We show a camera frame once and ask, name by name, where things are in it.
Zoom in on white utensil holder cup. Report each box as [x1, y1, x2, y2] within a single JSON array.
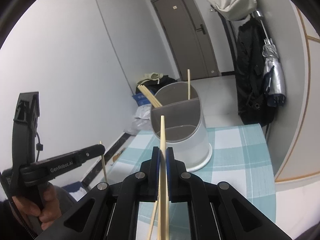
[[150, 82, 213, 172]]

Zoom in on silver folded umbrella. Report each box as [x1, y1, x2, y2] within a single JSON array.
[[253, 10, 286, 107]]

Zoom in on white plastic mailer bag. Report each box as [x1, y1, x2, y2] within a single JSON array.
[[135, 104, 152, 120]]

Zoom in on grey plastic mailer bag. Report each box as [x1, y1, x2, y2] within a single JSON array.
[[124, 119, 152, 136]]

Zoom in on person left hand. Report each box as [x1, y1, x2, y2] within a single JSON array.
[[11, 182, 63, 231]]

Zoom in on blue cardboard box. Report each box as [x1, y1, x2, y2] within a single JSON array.
[[132, 93, 151, 106]]

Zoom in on black hanging jacket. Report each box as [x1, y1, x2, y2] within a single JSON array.
[[235, 18, 276, 127]]

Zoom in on teal plaid table cloth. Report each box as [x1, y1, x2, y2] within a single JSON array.
[[100, 123, 277, 240]]

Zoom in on beige cloth on bag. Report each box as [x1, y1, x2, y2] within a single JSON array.
[[137, 73, 164, 85]]

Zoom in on black bag on floor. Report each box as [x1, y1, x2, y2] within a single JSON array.
[[136, 75, 177, 94]]

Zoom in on grey entrance door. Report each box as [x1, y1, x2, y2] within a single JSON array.
[[151, 0, 219, 81]]

